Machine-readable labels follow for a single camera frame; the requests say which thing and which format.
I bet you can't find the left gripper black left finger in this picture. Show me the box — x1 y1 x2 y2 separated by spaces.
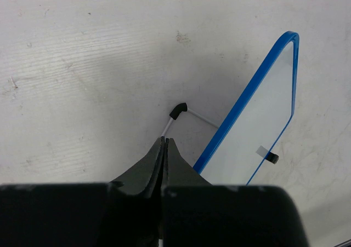
111 137 166 198

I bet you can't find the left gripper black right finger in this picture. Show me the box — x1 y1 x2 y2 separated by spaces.
163 138 211 187

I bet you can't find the blue framed whiteboard with writing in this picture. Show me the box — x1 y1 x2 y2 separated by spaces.
193 31 299 185

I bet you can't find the black whiteboard foot right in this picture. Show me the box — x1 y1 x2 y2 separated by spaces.
266 152 279 164

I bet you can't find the wire whiteboard stand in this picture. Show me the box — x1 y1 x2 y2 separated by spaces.
161 102 219 137

